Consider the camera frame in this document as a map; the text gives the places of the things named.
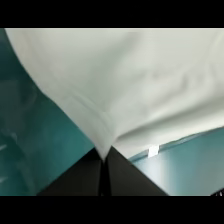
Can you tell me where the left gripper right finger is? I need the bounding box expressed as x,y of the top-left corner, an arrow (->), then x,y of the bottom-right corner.
103,144 -> 169,197

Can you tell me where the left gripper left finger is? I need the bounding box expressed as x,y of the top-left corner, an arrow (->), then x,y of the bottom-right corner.
37,146 -> 105,197

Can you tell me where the white T-shirt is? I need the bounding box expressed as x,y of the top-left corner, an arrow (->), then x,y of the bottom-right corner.
4,27 -> 224,164

